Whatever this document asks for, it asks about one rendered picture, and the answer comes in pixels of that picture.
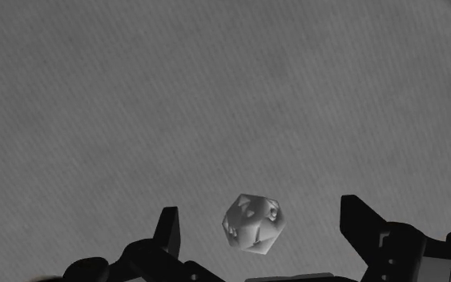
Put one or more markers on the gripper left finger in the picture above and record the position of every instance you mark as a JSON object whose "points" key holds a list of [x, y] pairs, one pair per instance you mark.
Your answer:
{"points": [[158, 257]]}

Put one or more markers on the grey many-sided die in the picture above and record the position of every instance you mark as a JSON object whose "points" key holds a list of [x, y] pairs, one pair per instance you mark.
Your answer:
{"points": [[253, 224]]}

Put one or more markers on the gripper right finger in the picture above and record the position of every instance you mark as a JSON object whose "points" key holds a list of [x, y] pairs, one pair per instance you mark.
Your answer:
{"points": [[389, 246]]}

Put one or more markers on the grey fabric sofa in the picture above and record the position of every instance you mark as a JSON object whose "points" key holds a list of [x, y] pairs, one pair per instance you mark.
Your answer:
{"points": [[170, 97]]}

